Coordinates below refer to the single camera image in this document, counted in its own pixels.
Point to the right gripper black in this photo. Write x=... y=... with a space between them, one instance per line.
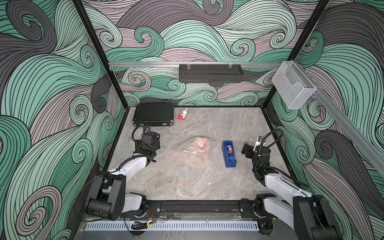
x=249 y=148

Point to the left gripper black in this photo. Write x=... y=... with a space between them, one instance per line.
x=138 y=143

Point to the blue tape dispenser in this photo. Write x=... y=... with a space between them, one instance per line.
x=230 y=160

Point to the orange ceramic mug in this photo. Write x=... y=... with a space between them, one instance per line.
x=200 y=145

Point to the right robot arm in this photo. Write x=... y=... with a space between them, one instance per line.
x=309 y=215

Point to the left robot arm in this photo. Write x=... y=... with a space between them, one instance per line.
x=107 y=197

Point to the clear tape roll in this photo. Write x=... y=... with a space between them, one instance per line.
x=230 y=149

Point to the black hard case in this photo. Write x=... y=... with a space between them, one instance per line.
x=154 y=114

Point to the small pink white figurine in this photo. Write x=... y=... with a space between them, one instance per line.
x=182 y=115

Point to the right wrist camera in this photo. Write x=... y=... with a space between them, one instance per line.
x=258 y=142

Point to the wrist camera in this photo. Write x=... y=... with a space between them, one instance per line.
x=258 y=142
x=147 y=128

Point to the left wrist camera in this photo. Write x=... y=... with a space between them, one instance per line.
x=147 y=128

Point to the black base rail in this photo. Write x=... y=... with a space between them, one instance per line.
x=253 y=209

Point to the clear acrylic wall bin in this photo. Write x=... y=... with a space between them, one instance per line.
x=293 y=84

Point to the white slotted cable duct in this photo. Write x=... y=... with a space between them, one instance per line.
x=246 y=226

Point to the aluminium wall rail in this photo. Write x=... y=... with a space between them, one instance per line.
x=151 y=64

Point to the black perforated wall shelf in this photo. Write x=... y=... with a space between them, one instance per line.
x=211 y=74

